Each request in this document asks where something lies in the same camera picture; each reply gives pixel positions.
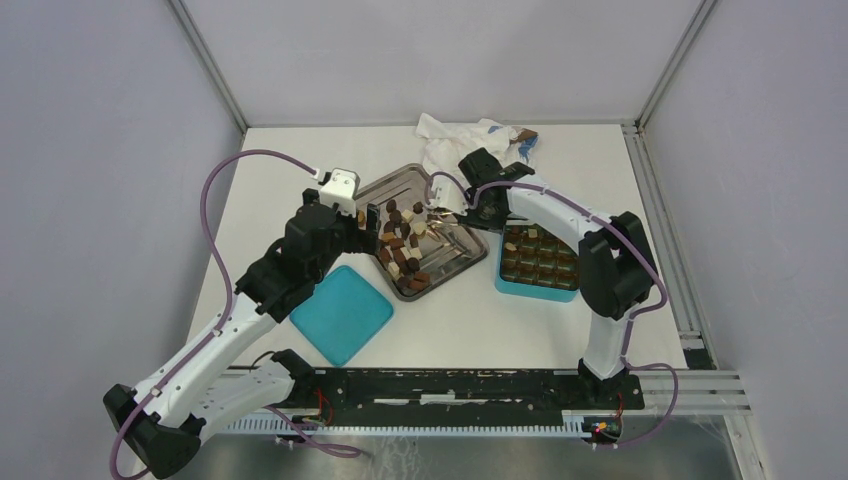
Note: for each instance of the teal box lid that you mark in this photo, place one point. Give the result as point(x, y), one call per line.
point(344, 313)

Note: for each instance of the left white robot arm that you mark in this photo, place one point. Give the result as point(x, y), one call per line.
point(166, 418)

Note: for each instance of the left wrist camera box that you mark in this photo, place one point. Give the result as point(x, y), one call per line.
point(339, 190)

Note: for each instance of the white crumpled cloth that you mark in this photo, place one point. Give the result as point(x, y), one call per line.
point(446, 144)

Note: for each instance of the steel tongs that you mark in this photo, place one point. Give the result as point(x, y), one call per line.
point(444, 227)

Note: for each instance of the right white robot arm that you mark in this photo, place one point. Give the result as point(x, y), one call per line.
point(617, 274)

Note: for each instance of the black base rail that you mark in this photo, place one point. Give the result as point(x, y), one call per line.
point(354, 397)

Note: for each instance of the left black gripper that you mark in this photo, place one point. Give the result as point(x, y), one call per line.
point(362, 240)

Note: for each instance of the steel tray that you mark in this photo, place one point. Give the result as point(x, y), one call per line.
point(411, 265)

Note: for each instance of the white shell chocolate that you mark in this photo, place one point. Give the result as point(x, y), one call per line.
point(419, 228)

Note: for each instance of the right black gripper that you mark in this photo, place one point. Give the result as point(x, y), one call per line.
point(495, 224)

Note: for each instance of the teal chocolate box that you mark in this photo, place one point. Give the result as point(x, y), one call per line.
point(544, 268)

